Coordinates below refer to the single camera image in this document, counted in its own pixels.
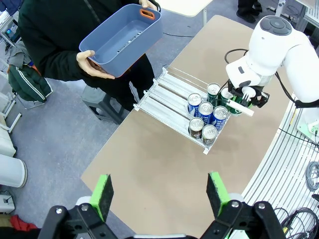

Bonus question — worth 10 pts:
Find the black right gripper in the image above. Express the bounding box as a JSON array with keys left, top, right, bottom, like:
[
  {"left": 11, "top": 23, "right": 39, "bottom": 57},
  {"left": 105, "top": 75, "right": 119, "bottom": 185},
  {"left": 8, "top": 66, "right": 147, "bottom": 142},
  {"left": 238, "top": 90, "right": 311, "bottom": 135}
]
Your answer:
[{"left": 227, "top": 79, "right": 270, "bottom": 109}]

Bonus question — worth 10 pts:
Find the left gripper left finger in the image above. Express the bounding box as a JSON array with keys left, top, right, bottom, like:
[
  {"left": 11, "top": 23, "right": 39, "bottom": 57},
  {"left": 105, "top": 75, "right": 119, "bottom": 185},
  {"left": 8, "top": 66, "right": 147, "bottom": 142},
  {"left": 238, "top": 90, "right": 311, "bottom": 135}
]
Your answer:
[{"left": 37, "top": 173, "right": 124, "bottom": 239}]

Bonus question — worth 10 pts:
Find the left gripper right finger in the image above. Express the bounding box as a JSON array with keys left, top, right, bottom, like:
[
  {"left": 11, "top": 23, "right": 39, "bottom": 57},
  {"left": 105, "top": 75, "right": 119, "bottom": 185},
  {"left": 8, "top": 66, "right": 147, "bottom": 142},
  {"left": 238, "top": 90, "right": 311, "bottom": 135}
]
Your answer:
[{"left": 200, "top": 171, "right": 287, "bottom": 239}]

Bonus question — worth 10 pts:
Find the blue bin with orange handles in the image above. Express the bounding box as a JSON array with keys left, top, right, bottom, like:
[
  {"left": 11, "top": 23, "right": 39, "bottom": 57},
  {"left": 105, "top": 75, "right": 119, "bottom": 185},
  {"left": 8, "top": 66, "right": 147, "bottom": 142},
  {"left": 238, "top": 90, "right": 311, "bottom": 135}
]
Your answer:
[{"left": 78, "top": 3, "right": 164, "bottom": 78}]

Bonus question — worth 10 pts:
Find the person's right forearm black sleeve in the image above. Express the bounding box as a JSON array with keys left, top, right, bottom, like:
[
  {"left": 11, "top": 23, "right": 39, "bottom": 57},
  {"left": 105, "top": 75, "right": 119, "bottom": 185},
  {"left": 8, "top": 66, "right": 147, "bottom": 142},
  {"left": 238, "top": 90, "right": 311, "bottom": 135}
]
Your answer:
[{"left": 37, "top": 47, "right": 83, "bottom": 82}]

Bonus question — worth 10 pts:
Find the clear white can dispenser rack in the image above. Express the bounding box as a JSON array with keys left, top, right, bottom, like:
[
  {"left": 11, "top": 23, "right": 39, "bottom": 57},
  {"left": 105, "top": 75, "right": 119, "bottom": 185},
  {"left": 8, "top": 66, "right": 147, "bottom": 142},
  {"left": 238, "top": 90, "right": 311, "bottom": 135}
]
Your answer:
[{"left": 133, "top": 65, "right": 231, "bottom": 155}]

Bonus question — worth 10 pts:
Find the person's right hand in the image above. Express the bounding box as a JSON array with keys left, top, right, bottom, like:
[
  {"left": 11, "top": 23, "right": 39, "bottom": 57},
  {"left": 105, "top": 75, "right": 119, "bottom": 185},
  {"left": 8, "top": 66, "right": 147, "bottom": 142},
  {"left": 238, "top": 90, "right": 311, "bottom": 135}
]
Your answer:
[{"left": 76, "top": 49, "right": 116, "bottom": 80}]

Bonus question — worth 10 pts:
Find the person's left hand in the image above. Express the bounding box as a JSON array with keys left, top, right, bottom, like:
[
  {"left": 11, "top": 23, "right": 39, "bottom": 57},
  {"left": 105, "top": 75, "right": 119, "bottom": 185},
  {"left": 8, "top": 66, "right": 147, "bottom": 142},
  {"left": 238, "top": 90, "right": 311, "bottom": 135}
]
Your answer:
[{"left": 138, "top": 0, "right": 159, "bottom": 11}]

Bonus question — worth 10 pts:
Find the dark patterned coffee can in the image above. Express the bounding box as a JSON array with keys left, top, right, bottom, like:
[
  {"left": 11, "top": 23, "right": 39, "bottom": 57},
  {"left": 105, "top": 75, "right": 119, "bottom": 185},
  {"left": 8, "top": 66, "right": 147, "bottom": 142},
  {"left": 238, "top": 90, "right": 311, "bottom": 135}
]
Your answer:
[
  {"left": 201, "top": 124, "right": 218, "bottom": 147},
  {"left": 188, "top": 117, "right": 205, "bottom": 139}
]

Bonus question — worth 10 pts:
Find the aluminium profile mounting platform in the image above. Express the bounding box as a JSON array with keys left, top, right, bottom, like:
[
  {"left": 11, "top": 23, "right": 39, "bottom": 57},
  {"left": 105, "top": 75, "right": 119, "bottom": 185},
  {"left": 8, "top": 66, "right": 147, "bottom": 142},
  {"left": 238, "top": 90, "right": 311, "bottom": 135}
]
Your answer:
[{"left": 230, "top": 99, "right": 319, "bottom": 239}]

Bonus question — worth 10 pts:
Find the red cloth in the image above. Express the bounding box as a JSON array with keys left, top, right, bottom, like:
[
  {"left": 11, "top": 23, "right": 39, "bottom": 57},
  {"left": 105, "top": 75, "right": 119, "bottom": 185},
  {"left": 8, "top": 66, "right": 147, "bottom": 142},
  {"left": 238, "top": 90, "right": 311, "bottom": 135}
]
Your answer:
[{"left": 9, "top": 214, "right": 38, "bottom": 232}]

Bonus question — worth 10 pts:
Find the bystander in black clothes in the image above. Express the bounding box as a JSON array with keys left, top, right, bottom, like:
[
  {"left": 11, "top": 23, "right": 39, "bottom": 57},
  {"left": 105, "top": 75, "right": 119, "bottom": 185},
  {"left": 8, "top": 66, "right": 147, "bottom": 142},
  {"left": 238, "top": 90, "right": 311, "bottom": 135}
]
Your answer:
[{"left": 235, "top": 0, "right": 263, "bottom": 24}]

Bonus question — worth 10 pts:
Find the white cylindrical air purifier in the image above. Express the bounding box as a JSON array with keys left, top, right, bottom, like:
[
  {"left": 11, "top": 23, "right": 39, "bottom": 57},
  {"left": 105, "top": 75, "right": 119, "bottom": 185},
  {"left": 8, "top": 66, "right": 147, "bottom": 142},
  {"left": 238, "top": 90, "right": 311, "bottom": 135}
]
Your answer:
[{"left": 0, "top": 154, "right": 28, "bottom": 188}]

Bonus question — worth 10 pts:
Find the grey plastic stool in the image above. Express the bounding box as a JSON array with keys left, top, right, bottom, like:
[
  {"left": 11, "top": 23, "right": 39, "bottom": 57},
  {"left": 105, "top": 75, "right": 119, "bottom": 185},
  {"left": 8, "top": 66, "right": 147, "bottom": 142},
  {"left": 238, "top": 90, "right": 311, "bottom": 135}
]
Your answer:
[{"left": 81, "top": 84, "right": 132, "bottom": 125}]

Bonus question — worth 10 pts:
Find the large white desk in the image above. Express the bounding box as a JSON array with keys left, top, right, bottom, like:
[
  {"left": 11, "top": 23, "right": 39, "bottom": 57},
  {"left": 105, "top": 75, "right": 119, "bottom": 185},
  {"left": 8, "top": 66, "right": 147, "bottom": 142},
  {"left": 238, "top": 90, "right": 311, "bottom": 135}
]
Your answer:
[{"left": 156, "top": 0, "right": 214, "bottom": 27}]

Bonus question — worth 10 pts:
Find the green jacket with white stripes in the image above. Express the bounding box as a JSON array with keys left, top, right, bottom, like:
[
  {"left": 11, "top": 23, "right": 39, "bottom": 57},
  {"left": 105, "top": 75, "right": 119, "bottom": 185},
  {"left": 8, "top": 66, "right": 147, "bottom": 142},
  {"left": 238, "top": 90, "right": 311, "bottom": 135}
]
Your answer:
[{"left": 7, "top": 64, "right": 53, "bottom": 103}]

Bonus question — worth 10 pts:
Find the grey and orange clothing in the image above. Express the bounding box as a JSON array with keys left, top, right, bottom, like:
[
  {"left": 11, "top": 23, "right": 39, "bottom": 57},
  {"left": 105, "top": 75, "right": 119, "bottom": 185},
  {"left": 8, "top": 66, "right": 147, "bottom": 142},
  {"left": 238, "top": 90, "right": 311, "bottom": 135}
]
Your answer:
[{"left": 8, "top": 41, "right": 33, "bottom": 68}]

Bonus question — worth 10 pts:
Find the person in black jacket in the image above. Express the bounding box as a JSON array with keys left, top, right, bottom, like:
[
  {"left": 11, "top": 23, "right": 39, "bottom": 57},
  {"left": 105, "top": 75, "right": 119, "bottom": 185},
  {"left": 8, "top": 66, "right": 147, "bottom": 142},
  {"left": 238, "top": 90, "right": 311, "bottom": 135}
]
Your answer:
[{"left": 17, "top": 0, "right": 162, "bottom": 113}]

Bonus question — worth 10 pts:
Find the person in blue jacket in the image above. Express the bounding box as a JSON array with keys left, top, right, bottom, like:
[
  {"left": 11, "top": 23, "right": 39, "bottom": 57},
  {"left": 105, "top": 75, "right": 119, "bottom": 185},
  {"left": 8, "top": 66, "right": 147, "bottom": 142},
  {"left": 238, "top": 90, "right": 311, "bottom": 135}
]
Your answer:
[{"left": 0, "top": 0, "right": 24, "bottom": 16}]

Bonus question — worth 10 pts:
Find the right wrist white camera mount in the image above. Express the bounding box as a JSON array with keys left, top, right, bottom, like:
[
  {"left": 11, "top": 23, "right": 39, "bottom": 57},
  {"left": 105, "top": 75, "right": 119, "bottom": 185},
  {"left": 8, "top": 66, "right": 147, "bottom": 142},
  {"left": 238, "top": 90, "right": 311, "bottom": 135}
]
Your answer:
[{"left": 227, "top": 86, "right": 257, "bottom": 117}]

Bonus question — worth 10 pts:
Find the thin black platform cable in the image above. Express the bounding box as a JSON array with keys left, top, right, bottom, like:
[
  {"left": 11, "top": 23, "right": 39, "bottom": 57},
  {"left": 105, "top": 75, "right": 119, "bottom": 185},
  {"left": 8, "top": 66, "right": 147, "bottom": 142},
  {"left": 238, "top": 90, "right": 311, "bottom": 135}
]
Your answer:
[{"left": 278, "top": 127, "right": 319, "bottom": 148}]

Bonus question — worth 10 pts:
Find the black cable bundle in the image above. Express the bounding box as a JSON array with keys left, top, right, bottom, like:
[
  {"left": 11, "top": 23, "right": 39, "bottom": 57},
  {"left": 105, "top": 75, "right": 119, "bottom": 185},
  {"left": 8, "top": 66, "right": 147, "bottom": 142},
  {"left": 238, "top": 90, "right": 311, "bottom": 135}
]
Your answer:
[{"left": 274, "top": 206, "right": 319, "bottom": 239}]

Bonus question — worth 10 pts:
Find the black floor cable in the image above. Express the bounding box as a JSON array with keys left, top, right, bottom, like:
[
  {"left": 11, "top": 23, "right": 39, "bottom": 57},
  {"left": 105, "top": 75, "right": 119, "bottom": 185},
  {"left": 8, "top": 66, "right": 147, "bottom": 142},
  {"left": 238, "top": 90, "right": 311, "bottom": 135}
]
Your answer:
[{"left": 161, "top": 31, "right": 195, "bottom": 38}]

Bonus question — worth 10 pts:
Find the grey coiled cable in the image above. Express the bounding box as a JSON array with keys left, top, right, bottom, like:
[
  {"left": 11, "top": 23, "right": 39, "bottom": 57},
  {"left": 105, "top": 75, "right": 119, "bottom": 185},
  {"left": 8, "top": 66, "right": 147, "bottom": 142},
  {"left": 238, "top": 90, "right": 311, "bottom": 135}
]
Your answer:
[{"left": 305, "top": 161, "right": 319, "bottom": 192}]

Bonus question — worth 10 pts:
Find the aluminium frame equipment rack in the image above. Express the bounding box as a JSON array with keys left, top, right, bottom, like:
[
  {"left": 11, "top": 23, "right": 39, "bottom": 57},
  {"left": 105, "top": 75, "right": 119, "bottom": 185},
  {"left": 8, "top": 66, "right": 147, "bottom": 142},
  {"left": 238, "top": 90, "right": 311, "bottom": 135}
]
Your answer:
[{"left": 294, "top": 0, "right": 319, "bottom": 33}]

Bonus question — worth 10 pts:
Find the white metal rack frame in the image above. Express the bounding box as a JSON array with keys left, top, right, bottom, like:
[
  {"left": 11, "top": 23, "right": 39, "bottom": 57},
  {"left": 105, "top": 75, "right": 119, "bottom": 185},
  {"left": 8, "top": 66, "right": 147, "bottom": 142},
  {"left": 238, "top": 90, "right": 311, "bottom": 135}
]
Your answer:
[{"left": 0, "top": 58, "right": 22, "bottom": 134}]

